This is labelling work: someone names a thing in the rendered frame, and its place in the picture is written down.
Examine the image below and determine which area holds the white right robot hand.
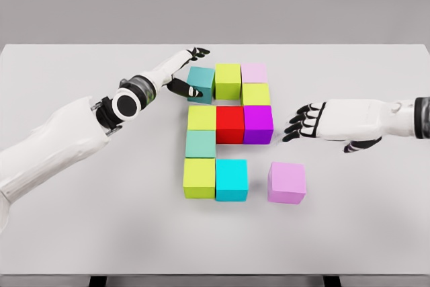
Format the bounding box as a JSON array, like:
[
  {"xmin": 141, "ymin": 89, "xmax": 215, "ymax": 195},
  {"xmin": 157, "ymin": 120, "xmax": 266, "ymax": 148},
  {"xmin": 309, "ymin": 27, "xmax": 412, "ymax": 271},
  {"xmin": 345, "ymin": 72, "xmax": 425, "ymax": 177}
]
[{"xmin": 282, "ymin": 98, "xmax": 387, "ymax": 154}]

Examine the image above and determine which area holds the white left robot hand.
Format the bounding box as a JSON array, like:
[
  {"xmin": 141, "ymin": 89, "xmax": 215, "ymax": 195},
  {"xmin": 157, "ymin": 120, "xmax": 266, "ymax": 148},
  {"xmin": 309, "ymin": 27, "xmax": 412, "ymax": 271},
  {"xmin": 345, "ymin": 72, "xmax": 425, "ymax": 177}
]
[{"xmin": 153, "ymin": 46, "xmax": 211, "ymax": 101}]

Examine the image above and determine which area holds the teal cube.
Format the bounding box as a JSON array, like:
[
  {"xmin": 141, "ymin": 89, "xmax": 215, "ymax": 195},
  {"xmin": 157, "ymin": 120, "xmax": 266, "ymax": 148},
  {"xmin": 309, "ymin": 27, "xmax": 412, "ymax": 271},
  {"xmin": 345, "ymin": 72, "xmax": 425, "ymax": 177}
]
[{"xmin": 186, "ymin": 67, "xmax": 216, "ymax": 105}]

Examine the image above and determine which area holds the yellow-green cube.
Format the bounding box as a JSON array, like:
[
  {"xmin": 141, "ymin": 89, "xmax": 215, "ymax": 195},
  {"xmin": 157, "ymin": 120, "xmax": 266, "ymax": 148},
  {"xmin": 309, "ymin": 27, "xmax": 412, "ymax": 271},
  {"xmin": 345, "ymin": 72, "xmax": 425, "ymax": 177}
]
[
  {"xmin": 214, "ymin": 63, "xmax": 242, "ymax": 101},
  {"xmin": 241, "ymin": 82, "xmax": 271, "ymax": 107},
  {"xmin": 187, "ymin": 105, "xmax": 217, "ymax": 132},
  {"xmin": 182, "ymin": 157, "xmax": 216, "ymax": 200}
]

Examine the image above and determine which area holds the pale pink cube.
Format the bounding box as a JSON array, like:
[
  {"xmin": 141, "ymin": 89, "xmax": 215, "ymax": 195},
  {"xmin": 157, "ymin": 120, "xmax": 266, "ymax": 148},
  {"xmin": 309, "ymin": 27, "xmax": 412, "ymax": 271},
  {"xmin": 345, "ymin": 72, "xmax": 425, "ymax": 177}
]
[{"xmin": 241, "ymin": 63, "xmax": 269, "ymax": 84}]

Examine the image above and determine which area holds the red cube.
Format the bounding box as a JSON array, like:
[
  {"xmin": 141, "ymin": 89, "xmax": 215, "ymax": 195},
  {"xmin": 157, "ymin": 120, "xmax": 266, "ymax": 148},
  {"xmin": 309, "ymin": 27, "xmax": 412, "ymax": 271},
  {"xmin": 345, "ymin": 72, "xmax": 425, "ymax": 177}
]
[{"xmin": 215, "ymin": 106, "xmax": 245, "ymax": 145}]

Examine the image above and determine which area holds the mint green cube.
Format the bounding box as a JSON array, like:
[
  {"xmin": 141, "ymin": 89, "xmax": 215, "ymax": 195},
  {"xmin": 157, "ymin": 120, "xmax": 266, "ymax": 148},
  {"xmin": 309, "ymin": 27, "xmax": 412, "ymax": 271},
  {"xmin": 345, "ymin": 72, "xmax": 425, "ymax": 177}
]
[{"xmin": 185, "ymin": 130, "xmax": 217, "ymax": 159}]

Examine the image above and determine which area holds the purple cube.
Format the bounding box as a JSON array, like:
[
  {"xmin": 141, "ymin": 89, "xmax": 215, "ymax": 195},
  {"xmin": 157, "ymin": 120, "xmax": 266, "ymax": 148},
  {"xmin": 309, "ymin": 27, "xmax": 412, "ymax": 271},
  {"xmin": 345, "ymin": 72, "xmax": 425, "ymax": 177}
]
[{"xmin": 243, "ymin": 105, "xmax": 273, "ymax": 145}]

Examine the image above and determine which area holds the cyan cube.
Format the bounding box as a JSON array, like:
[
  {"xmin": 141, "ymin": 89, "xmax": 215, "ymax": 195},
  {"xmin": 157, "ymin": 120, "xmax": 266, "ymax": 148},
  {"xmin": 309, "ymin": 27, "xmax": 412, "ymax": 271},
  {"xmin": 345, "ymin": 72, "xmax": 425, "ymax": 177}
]
[{"xmin": 215, "ymin": 159, "xmax": 249, "ymax": 202}]

